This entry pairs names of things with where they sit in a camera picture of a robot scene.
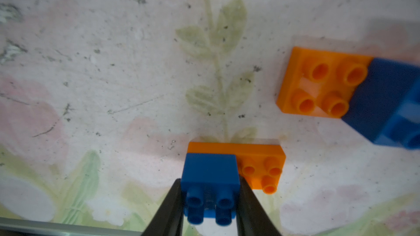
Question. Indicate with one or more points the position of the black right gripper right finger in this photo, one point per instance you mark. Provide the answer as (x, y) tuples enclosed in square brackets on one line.
[(251, 219)]

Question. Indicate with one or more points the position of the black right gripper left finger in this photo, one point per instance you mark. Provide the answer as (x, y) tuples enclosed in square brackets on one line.
[(168, 220)]

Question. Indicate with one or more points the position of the orange lego brick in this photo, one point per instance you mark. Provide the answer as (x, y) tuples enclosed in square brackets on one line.
[(260, 164), (321, 83)]

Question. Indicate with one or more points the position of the small blue lego brick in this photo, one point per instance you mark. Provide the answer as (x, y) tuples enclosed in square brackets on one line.
[(385, 107)]

